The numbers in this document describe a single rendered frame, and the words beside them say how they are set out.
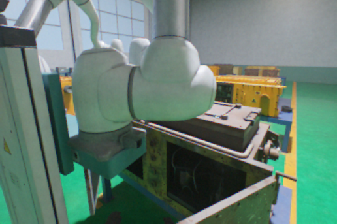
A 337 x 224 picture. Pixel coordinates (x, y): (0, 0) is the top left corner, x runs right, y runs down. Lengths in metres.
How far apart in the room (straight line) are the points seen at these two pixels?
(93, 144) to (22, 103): 0.19
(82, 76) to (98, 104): 0.08
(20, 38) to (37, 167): 0.31
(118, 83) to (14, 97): 0.23
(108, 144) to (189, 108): 0.24
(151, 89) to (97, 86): 0.13
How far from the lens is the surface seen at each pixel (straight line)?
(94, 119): 0.46
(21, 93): 0.49
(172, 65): 0.39
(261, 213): 0.92
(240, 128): 0.94
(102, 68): 0.43
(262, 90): 3.56
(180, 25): 0.45
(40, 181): 0.58
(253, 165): 0.92
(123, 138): 0.48
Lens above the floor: 1.71
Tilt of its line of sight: 13 degrees down
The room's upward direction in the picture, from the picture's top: straight up
